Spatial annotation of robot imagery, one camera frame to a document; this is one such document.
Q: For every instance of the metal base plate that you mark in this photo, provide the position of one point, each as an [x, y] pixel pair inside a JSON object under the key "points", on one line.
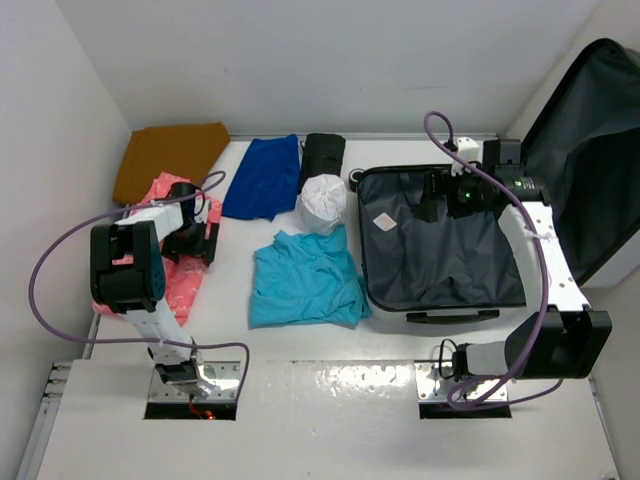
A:
{"points": [[220, 385], [434, 389]]}

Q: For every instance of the pink patterned garment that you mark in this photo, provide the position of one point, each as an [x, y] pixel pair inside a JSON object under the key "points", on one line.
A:
{"points": [[182, 285]]}

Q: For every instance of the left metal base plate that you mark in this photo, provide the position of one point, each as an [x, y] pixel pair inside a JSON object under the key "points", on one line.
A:
{"points": [[220, 385]]}

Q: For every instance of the light blue t-shirt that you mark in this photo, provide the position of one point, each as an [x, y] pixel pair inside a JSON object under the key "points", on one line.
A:
{"points": [[307, 279]]}

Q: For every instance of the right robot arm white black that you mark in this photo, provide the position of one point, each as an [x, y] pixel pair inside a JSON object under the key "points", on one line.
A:
{"points": [[563, 336]]}

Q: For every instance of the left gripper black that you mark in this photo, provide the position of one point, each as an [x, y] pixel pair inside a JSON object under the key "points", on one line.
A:
{"points": [[201, 248]]}

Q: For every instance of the open grey lined suitcase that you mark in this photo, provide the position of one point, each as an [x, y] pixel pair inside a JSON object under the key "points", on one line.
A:
{"points": [[584, 148]]}

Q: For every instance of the white label sticker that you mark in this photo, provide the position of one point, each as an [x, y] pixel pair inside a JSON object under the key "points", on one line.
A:
{"points": [[384, 222]]}

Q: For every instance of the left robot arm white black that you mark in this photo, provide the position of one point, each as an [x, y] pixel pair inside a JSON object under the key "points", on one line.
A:
{"points": [[170, 347]]}

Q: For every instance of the mustard brown cloth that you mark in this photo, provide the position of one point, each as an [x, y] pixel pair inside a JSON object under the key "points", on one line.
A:
{"points": [[188, 151]]}

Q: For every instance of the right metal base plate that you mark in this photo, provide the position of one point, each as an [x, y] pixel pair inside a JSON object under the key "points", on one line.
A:
{"points": [[434, 389]]}

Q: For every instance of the black folded pouch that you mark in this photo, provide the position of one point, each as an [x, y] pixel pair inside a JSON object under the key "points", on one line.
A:
{"points": [[322, 154]]}

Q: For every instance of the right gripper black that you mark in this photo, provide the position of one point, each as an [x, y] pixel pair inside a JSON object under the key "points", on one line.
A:
{"points": [[445, 184]]}

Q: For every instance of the royal blue cloth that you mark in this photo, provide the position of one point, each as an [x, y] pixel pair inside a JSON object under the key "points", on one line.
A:
{"points": [[266, 181]]}

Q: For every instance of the white drawstring bag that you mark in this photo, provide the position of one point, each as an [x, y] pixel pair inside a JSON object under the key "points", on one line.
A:
{"points": [[322, 203]]}

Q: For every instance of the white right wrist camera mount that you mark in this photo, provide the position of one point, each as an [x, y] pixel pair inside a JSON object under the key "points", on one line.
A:
{"points": [[468, 150]]}

